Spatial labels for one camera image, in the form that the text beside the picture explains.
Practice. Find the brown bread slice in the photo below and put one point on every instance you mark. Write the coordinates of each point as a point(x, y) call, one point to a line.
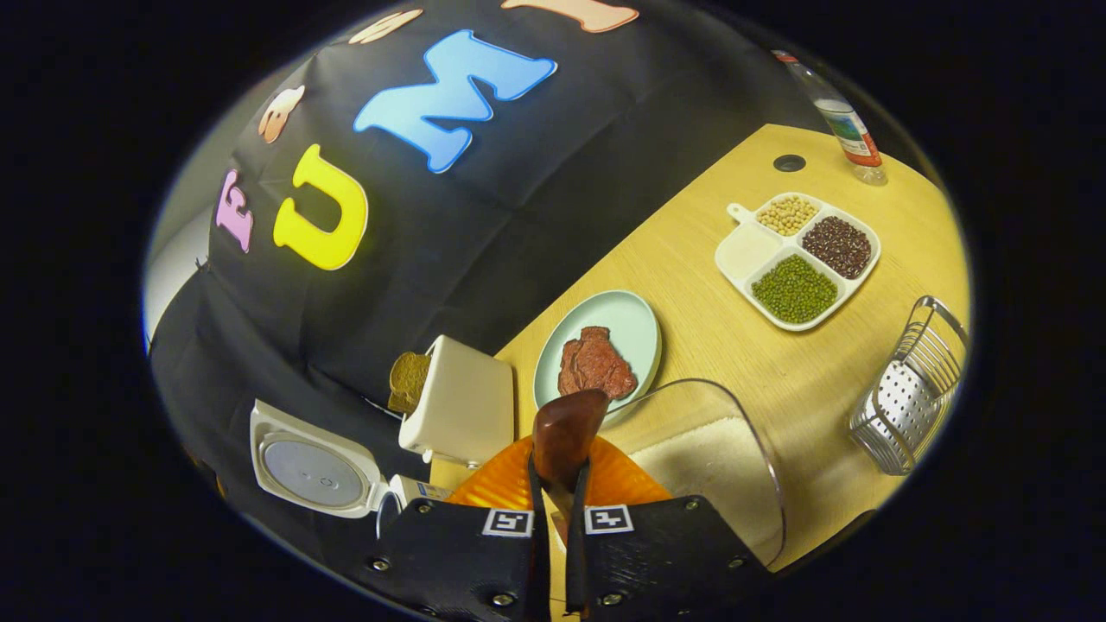
point(408, 380)

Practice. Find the pale green plate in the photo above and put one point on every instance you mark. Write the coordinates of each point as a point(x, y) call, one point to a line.
point(631, 324)

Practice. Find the white rice cooker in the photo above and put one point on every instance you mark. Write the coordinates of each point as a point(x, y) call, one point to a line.
point(315, 466)

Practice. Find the metal chopstick holder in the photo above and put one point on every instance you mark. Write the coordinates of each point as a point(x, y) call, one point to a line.
point(903, 406)

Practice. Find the pile of dark red beans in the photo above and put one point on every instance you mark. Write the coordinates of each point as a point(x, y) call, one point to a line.
point(838, 246)

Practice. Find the brown wooden spoon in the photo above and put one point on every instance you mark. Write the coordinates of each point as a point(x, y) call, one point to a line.
point(566, 432)

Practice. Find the clear plastic rice container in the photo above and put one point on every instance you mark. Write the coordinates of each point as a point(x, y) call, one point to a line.
point(743, 449)

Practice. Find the clear plastic bottle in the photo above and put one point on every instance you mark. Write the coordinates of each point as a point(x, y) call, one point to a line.
point(851, 130)

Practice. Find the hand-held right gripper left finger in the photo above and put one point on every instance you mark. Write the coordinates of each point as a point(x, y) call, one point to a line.
point(467, 561)

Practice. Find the white divided tray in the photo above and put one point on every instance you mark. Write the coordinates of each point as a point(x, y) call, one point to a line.
point(747, 255)

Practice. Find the white toaster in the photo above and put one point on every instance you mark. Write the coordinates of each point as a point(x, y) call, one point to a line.
point(462, 406)

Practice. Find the black backdrop cloth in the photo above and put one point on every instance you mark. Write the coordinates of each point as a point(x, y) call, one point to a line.
point(518, 207)

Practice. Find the pile of yellow soybeans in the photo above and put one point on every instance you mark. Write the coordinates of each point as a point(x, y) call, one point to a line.
point(788, 214)

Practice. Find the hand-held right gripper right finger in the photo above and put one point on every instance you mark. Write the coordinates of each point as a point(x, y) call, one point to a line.
point(657, 561)

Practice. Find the pile of green mung beans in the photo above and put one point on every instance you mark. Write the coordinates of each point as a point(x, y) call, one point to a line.
point(793, 289)

